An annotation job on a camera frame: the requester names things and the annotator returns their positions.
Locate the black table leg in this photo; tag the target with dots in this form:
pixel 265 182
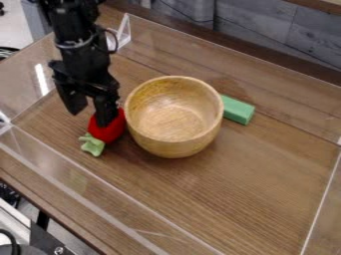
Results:
pixel 43 220

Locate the red plush strawberry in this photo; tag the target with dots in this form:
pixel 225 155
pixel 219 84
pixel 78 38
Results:
pixel 100 136

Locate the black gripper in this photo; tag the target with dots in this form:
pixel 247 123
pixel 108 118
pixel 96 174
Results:
pixel 82 76

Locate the clear acrylic tray enclosure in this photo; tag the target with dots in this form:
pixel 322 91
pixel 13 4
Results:
pixel 228 169

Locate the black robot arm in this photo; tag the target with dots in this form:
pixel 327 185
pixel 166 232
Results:
pixel 73 18

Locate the green rectangular block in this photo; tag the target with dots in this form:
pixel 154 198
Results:
pixel 237 110

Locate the wooden bowl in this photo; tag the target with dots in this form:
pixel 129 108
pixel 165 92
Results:
pixel 175 115

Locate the clear acrylic corner bracket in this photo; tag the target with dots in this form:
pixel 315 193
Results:
pixel 120 37

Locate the black metal bracket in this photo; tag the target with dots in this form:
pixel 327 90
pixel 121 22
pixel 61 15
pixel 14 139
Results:
pixel 43 241

